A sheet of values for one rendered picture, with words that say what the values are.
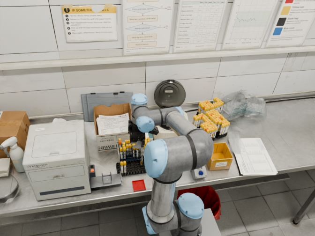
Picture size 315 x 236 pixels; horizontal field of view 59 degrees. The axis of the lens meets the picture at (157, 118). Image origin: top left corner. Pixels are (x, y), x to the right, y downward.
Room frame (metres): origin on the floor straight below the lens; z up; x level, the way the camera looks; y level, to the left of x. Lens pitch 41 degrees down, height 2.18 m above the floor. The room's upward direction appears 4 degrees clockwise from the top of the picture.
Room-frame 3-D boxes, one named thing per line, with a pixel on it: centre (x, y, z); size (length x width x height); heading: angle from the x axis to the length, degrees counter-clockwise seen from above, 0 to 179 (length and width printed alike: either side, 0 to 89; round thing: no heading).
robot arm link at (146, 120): (0.95, 0.05, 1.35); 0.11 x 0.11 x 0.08; 18
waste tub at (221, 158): (1.14, -0.38, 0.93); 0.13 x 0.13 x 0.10; 12
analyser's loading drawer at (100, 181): (0.91, 0.27, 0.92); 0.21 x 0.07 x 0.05; 105
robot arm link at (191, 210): (0.66, -0.16, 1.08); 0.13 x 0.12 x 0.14; 108
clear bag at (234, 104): (1.65, -0.55, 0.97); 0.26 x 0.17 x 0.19; 126
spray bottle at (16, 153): (0.98, 0.76, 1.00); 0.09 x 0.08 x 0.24; 15
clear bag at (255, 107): (1.67, -0.72, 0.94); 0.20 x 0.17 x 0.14; 77
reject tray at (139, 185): (0.92, 0.08, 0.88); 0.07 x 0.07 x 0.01; 15
